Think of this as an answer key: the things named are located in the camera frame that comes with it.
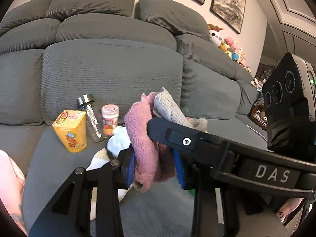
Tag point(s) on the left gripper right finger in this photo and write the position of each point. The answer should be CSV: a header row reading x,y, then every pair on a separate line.
x,y
184,170

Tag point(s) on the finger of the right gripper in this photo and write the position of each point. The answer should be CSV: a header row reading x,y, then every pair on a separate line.
x,y
201,150

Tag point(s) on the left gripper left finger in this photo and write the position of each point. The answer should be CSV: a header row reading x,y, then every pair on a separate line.
x,y
128,167

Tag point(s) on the white plush toy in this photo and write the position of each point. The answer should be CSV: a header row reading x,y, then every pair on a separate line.
x,y
119,141

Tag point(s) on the purple and grey sock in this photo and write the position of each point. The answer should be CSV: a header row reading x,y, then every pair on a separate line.
x,y
154,161

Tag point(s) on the person right hand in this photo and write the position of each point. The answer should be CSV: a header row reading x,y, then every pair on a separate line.
x,y
289,206

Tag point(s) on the white cream knitted cloth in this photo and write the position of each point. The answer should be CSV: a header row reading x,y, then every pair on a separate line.
x,y
110,188

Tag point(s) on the pink snack cup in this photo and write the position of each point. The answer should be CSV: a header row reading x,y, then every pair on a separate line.
x,y
110,115

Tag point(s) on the brown teddy bear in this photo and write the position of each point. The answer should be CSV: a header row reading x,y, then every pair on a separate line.
x,y
258,116

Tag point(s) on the clear bottle steel cap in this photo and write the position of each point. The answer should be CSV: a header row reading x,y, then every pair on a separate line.
x,y
93,118

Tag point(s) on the pink clothes pile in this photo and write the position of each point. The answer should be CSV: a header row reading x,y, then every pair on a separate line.
x,y
258,85

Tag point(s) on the pile of plush toys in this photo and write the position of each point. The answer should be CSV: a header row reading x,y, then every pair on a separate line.
x,y
227,45

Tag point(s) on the grey fabric sofa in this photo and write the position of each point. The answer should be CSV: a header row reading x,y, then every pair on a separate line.
x,y
47,62

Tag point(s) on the pink garment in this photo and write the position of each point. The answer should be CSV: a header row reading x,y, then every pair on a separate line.
x,y
12,187

